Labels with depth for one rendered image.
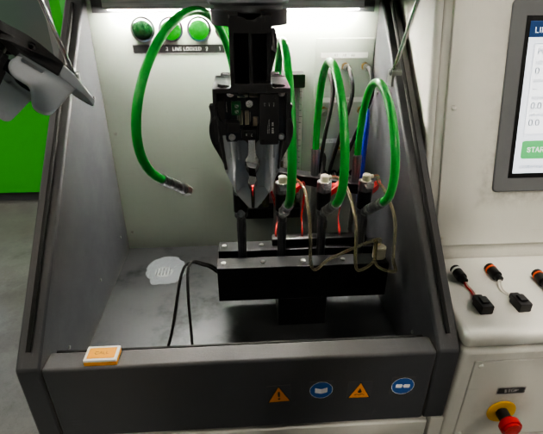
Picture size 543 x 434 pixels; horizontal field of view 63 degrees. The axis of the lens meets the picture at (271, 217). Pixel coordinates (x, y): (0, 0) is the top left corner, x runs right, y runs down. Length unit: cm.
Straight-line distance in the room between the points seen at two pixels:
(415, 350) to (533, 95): 52
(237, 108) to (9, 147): 327
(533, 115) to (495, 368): 46
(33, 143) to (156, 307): 265
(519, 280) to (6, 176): 340
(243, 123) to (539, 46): 66
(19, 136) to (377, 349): 315
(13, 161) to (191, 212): 261
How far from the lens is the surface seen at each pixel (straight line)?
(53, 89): 55
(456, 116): 91
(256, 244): 93
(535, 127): 98
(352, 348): 75
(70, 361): 79
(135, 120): 65
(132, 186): 117
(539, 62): 98
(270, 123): 42
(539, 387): 94
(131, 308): 105
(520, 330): 83
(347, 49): 107
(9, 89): 62
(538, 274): 95
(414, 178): 85
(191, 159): 112
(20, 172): 369
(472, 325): 80
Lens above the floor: 147
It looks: 28 degrees down
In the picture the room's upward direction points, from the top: straight up
